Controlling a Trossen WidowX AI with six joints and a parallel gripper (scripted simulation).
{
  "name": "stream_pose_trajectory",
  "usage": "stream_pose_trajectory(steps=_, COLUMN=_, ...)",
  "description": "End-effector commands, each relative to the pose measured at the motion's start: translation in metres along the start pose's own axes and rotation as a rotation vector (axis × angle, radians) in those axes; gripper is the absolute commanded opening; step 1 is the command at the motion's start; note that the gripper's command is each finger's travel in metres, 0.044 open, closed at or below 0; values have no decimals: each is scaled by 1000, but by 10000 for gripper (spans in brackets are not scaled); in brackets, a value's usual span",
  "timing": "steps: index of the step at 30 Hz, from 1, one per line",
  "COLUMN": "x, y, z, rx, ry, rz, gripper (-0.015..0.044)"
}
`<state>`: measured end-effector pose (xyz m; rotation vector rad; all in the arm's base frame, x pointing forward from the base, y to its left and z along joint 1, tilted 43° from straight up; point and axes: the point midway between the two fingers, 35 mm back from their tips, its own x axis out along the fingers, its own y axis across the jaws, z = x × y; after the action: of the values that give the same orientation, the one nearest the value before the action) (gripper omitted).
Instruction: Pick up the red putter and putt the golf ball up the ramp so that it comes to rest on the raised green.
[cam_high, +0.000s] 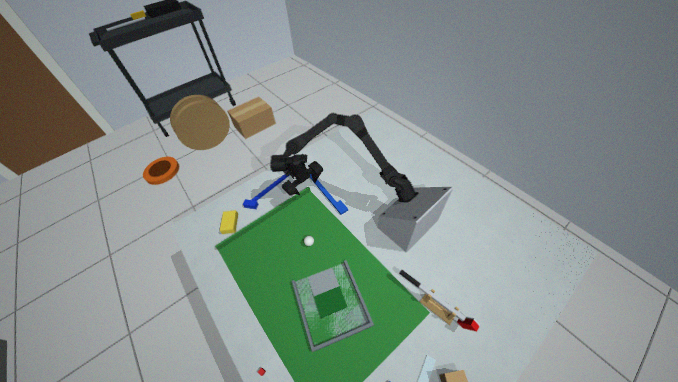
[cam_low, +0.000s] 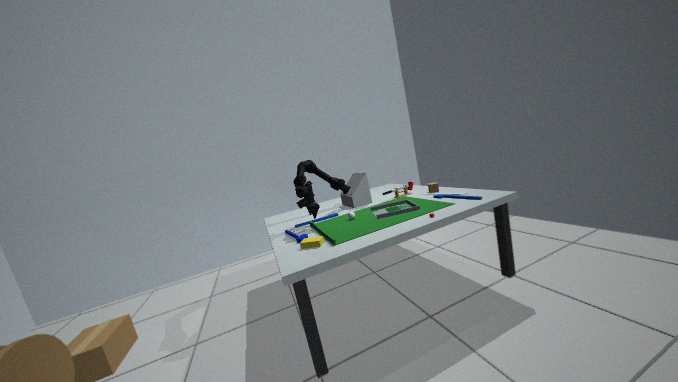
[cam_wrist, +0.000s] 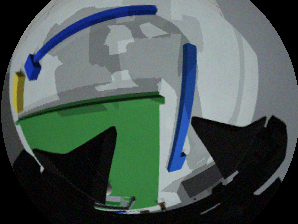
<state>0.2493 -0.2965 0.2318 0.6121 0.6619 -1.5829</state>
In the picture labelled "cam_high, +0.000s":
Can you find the green putting mat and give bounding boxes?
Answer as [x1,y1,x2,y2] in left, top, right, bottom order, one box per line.
[218,191,430,382]

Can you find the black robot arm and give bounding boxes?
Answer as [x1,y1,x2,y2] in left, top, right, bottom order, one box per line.
[270,113,418,202]

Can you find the yellow rectangular block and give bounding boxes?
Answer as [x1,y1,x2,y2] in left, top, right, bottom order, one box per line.
[220,210,238,234]

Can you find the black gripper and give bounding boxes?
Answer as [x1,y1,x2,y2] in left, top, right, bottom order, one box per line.
[282,161,323,196]

